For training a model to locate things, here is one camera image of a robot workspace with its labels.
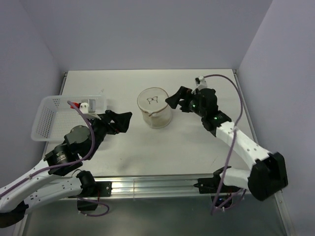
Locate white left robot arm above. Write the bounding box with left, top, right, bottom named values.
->
left=0, top=110, right=132, bottom=228

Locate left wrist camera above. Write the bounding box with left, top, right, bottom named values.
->
left=79, top=99, right=96, bottom=116

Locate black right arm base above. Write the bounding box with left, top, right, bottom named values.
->
left=193, top=177, right=240, bottom=194

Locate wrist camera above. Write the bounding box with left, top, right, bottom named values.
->
left=191, top=76, right=208, bottom=94
left=79, top=99, right=96, bottom=116

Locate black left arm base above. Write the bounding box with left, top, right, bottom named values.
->
left=77, top=181, right=112, bottom=213

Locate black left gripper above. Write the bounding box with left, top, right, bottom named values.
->
left=86, top=109, right=132, bottom=158

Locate white plastic laundry basket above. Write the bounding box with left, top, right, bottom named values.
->
left=31, top=94, right=107, bottom=142

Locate aluminium mounting rail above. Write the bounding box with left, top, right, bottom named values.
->
left=23, top=172, right=283, bottom=202

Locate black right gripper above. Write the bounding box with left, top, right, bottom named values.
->
left=165, top=86, right=206, bottom=118

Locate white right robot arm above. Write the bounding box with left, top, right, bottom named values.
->
left=165, top=87, right=288, bottom=201

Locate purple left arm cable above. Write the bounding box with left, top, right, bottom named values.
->
left=0, top=100, right=110, bottom=218

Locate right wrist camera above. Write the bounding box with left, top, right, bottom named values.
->
left=191, top=76, right=208, bottom=94

